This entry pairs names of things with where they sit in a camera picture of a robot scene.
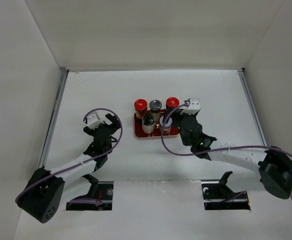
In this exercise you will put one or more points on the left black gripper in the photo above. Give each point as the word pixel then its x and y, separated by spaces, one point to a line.
pixel 113 126

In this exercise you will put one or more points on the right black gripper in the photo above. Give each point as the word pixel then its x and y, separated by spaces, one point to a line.
pixel 177 114

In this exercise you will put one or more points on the silver-lid spice jar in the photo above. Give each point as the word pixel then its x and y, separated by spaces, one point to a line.
pixel 165 125

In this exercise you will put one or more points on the tall red-cap sauce bottle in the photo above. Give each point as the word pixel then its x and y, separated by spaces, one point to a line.
pixel 171 103

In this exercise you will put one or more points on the grey-cap white salt shaker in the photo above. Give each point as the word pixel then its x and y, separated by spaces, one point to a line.
pixel 155 107

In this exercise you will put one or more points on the black-cap white bottle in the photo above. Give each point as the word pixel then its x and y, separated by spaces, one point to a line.
pixel 148 123

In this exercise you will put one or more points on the short red-lid sauce jar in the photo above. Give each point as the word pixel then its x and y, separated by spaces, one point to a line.
pixel 140 106

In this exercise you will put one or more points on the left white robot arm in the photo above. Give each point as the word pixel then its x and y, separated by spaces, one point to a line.
pixel 42 195

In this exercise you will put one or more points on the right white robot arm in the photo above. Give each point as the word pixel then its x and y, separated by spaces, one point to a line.
pixel 272 164

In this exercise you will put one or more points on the red rectangular tray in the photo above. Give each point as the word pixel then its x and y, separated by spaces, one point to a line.
pixel 139 133

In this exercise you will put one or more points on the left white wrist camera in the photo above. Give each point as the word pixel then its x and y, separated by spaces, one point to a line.
pixel 93 120

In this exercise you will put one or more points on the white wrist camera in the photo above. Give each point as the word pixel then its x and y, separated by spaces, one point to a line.
pixel 192 106
pixel 93 120

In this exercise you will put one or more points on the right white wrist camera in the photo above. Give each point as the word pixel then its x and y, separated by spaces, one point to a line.
pixel 192 106

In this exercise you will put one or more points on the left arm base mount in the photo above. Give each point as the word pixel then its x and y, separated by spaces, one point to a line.
pixel 98 198

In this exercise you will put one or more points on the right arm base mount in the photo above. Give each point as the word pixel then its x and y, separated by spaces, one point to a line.
pixel 217 196

